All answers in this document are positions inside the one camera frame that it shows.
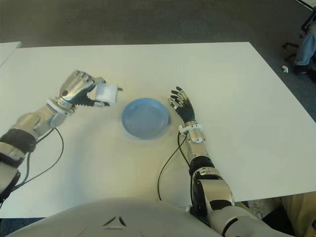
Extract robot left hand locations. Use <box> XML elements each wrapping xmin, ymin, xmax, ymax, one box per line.
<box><xmin>55</xmin><ymin>70</ymin><xmax>111</xmax><ymax>111</ymax></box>

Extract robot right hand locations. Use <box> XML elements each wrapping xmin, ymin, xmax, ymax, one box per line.
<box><xmin>167</xmin><ymin>86</ymin><xmax>196</xmax><ymax>123</ymax></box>

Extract white charger block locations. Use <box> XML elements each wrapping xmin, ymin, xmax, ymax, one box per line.
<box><xmin>94</xmin><ymin>83</ymin><xmax>123</xmax><ymax>103</ymax></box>

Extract blue plate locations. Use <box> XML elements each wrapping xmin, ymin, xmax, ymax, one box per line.
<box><xmin>121</xmin><ymin>98</ymin><xmax>171</xmax><ymax>141</ymax></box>

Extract neighbouring white table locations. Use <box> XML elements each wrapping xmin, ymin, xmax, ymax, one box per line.
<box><xmin>0</xmin><ymin>41</ymin><xmax>22</xmax><ymax>67</ymax></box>

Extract dark shoe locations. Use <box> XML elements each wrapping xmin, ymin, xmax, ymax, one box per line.
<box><xmin>292</xmin><ymin>63</ymin><xmax>316</xmax><ymax>82</ymax></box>

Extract grey robot torso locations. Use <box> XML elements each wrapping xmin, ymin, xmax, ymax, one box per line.
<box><xmin>37</xmin><ymin>197</ymin><xmax>218</xmax><ymax>237</ymax></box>

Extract person leg in jeans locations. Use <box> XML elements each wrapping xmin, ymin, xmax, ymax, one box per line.
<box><xmin>293</xmin><ymin>31</ymin><xmax>316</xmax><ymax>66</ymax></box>

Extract seated person yellow clothes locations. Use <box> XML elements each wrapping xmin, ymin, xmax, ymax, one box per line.
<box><xmin>246</xmin><ymin>194</ymin><xmax>316</xmax><ymax>237</ymax></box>

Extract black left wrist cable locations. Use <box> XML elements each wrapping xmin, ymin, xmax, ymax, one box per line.
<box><xmin>0</xmin><ymin>127</ymin><xmax>64</xmax><ymax>203</ymax></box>

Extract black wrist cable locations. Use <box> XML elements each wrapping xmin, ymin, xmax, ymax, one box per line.
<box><xmin>157</xmin><ymin>132</ymin><xmax>193</xmax><ymax>201</ymax></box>
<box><xmin>0</xmin><ymin>127</ymin><xmax>64</xmax><ymax>203</ymax></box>

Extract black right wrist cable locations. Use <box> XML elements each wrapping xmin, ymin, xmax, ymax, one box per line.
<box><xmin>157</xmin><ymin>132</ymin><xmax>193</xmax><ymax>201</ymax></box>

